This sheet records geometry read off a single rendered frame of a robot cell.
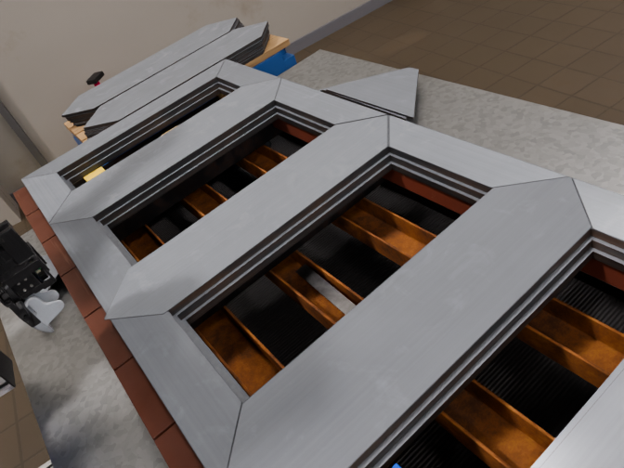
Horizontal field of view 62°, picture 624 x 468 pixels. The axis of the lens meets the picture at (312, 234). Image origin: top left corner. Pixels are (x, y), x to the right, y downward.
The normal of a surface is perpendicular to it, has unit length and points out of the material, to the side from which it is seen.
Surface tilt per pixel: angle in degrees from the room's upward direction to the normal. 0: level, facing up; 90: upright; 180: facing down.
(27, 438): 0
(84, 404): 0
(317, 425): 0
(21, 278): 90
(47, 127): 90
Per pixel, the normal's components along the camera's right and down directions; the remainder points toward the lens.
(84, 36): 0.51, 0.47
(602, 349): -0.28, -0.71
